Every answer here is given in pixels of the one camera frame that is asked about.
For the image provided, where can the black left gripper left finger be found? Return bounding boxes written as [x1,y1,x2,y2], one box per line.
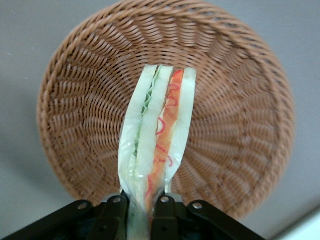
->
[0,193,131,240]

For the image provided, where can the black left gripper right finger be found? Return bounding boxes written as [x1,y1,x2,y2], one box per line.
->
[151,193,267,240]

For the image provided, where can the triangle sandwich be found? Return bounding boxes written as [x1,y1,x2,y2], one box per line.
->
[117,63,198,240]

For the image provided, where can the brown wicker basket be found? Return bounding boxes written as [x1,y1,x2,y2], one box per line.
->
[36,0,296,222]

